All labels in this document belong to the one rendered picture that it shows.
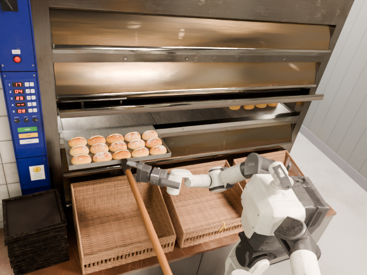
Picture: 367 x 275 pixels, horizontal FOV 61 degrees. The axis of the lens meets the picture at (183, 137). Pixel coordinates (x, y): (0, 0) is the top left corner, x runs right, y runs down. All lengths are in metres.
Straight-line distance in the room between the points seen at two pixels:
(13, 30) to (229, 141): 1.54
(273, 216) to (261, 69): 1.16
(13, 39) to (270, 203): 1.31
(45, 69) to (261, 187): 1.16
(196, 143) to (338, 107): 2.72
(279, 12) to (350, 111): 2.58
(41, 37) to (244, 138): 1.54
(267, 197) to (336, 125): 3.33
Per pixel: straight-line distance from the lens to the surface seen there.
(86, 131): 1.93
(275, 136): 2.62
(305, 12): 2.22
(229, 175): 1.65
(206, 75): 1.96
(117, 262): 1.98
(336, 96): 4.59
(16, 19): 1.58
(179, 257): 2.07
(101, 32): 1.65
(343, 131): 4.52
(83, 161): 1.66
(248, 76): 2.13
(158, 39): 1.73
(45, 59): 1.67
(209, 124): 2.16
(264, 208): 1.32
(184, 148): 2.18
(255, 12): 1.98
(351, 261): 3.42
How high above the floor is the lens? 2.25
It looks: 33 degrees down
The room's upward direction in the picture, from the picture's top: 10 degrees clockwise
